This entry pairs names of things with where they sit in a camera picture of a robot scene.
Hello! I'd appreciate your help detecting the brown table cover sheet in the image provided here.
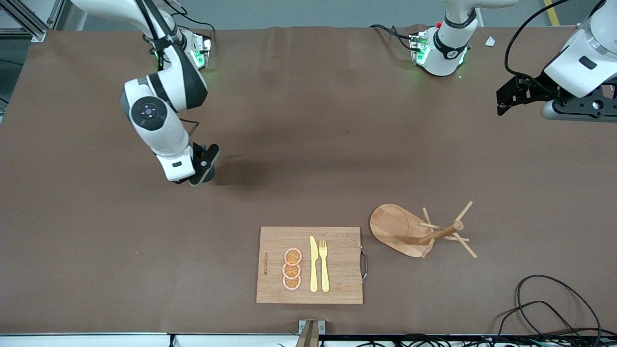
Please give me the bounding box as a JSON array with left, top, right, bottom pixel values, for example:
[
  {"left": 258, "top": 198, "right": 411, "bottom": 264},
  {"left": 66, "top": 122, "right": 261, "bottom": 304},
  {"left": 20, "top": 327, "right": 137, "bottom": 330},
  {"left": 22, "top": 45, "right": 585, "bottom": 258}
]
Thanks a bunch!
[{"left": 0, "top": 25, "right": 617, "bottom": 335}]

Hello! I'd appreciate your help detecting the yellow plastic knife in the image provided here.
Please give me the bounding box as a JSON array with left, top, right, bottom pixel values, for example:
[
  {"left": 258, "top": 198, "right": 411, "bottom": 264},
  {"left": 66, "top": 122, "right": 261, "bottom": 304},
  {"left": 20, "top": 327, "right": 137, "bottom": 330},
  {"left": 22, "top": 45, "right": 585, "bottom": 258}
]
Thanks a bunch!
[{"left": 309, "top": 236, "right": 319, "bottom": 293}]

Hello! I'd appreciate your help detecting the yellow plastic fork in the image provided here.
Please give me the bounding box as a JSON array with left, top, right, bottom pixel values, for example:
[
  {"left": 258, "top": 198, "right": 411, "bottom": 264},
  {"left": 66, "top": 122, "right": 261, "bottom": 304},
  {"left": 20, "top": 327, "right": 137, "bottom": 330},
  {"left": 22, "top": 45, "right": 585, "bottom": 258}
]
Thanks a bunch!
[{"left": 319, "top": 240, "right": 331, "bottom": 293}]

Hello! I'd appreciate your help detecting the wooden mug tree stand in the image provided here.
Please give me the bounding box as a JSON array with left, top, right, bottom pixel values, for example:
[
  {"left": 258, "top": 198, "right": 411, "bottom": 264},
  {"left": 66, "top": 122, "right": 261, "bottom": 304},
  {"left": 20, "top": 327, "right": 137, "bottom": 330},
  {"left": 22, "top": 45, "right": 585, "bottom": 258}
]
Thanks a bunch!
[{"left": 370, "top": 201, "right": 478, "bottom": 259}]

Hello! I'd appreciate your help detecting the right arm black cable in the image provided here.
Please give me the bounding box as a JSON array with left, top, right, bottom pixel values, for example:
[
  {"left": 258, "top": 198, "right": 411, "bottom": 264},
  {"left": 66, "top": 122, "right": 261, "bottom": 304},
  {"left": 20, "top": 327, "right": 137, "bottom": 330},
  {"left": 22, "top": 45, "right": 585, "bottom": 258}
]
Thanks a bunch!
[{"left": 178, "top": 118, "right": 201, "bottom": 138}]

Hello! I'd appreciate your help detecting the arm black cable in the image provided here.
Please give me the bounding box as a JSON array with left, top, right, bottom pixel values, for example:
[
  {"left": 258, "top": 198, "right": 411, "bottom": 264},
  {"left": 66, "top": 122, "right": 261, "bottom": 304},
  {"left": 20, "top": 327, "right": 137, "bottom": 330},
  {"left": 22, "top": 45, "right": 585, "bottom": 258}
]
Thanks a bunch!
[
  {"left": 178, "top": 118, "right": 201, "bottom": 138},
  {"left": 504, "top": 0, "right": 572, "bottom": 80}
]

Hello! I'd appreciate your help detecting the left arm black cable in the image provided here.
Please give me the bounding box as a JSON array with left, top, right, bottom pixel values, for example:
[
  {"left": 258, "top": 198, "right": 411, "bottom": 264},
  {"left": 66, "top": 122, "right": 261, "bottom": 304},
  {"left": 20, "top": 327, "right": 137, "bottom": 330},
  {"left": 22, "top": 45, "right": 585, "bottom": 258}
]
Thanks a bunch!
[{"left": 504, "top": 0, "right": 572, "bottom": 80}]

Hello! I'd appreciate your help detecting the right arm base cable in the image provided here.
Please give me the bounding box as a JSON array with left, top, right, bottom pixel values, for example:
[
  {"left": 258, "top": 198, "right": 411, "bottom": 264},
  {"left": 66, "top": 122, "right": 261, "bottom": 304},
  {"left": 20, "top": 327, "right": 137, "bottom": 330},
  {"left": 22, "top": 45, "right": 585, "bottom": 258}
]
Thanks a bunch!
[{"left": 164, "top": 0, "right": 216, "bottom": 49}]

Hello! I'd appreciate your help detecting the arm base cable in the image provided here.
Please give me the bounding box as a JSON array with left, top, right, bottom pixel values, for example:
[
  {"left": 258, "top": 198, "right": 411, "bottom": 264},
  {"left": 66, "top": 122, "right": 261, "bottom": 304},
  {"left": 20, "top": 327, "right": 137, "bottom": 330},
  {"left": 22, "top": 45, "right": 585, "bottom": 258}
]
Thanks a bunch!
[
  {"left": 370, "top": 24, "right": 416, "bottom": 52},
  {"left": 164, "top": 0, "right": 216, "bottom": 49}
]

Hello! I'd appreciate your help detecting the left arm base cable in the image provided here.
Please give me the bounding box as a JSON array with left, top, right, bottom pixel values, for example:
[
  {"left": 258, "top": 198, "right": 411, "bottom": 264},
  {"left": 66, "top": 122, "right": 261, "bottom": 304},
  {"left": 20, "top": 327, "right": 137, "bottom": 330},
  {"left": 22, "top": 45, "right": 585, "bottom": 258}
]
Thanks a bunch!
[{"left": 370, "top": 24, "right": 416, "bottom": 52}]

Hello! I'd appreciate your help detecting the bamboo cutting board with handle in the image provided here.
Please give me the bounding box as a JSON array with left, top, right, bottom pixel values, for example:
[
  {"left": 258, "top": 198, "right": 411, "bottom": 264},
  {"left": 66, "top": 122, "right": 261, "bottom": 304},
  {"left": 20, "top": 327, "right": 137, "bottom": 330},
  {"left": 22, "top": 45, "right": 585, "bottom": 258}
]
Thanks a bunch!
[{"left": 256, "top": 227, "right": 369, "bottom": 305}]

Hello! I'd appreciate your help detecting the aluminium frame post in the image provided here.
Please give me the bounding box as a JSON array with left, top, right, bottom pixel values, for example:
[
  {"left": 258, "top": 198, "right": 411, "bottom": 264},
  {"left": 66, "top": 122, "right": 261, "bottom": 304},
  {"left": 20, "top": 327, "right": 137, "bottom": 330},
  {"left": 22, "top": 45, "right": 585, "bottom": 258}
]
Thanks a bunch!
[{"left": 0, "top": 0, "right": 66, "bottom": 43}]

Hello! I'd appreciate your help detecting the short looped black cable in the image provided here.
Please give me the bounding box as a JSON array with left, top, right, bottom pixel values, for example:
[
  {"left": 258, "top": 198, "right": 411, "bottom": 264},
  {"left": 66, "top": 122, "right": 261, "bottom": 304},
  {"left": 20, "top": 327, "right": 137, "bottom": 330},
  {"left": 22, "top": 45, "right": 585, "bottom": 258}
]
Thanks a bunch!
[{"left": 492, "top": 301, "right": 579, "bottom": 347}]

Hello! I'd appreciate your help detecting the grey metal bracket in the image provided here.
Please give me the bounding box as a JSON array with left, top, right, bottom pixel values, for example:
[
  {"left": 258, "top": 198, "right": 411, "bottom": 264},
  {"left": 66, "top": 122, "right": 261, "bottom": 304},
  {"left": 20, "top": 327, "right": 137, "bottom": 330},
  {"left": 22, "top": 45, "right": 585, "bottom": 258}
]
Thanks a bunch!
[{"left": 295, "top": 320, "right": 326, "bottom": 347}]

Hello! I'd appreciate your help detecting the white table edge rail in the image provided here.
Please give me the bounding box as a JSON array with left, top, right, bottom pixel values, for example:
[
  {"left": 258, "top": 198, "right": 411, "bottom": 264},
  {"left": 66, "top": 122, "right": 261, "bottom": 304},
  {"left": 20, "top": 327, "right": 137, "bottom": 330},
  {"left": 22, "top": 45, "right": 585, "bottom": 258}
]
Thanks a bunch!
[{"left": 0, "top": 333, "right": 617, "bottom": 347}]

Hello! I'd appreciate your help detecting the long looped black cable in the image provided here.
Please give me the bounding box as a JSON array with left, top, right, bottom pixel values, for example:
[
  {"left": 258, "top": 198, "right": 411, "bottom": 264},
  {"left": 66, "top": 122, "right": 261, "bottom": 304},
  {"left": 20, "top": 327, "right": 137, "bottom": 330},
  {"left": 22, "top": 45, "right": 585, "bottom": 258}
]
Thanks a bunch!
[{"left": 515, "top": 275, "right": 603, "bottom": 347}]

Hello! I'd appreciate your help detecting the black cable bundle along rail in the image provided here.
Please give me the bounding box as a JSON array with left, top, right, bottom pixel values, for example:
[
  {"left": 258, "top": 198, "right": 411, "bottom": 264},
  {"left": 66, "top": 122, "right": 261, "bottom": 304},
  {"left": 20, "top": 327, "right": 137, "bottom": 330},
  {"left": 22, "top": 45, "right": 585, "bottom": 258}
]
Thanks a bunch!
[{"left": 275, "top": 333, "right": 617, "bottom": 347}]

